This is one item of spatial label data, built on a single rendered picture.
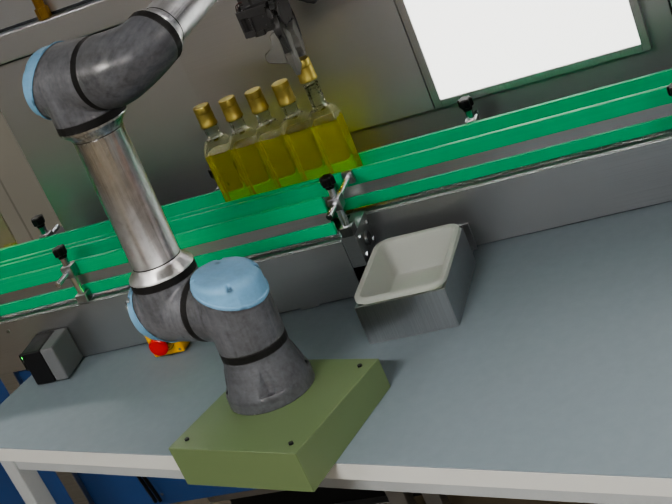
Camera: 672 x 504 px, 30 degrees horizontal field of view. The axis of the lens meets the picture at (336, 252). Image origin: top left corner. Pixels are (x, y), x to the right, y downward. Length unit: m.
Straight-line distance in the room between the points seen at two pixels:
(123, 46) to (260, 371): 0.56
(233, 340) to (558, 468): 0.56
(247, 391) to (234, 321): 0.12
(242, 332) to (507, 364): 0.43
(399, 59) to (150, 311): 0.74
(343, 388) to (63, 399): 0.76
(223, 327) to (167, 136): 0.81
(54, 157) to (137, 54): 0.99
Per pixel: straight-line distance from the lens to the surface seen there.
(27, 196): 5.73
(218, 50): 2.57
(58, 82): 1.97
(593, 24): 2.41
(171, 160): 2.75
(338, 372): 2.08
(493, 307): 2.21
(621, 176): 2.33
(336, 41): 2.49
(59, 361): 2.64
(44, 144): 2.86
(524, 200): 2.37
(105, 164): 2.02
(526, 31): 2.43
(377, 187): 2.42
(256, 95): 2.43
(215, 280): 2.00
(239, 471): 2.01
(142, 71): 1.91
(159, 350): 2.50
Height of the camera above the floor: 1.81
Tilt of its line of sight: 24 degrees down
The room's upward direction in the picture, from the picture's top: 23 degrees counter-clockwise
